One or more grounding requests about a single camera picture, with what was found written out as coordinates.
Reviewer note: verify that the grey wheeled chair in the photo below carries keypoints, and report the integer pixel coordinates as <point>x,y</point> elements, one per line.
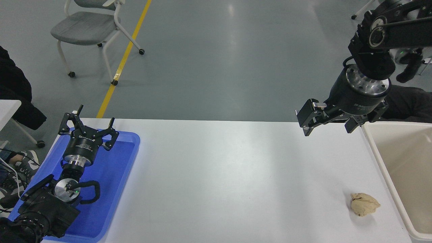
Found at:
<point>84,27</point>

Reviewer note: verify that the person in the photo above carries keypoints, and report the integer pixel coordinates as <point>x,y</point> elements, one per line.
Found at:
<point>411,103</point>
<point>13,84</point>

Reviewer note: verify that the person's foot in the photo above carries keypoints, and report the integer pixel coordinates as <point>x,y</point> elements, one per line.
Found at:
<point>28,165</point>
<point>10,192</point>

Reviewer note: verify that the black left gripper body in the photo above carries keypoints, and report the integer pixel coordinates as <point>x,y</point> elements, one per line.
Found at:
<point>82,143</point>

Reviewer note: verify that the tan paper ball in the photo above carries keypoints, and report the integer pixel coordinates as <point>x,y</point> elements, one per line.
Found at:
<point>364,204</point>

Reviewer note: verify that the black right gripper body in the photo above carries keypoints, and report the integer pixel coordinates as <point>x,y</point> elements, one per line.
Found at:
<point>351,101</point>

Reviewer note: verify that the blue plastic tray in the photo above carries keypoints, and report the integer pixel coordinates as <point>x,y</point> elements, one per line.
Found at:
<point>111,175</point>

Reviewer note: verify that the large pale bin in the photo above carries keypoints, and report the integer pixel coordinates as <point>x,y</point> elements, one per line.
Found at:
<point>405,162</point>

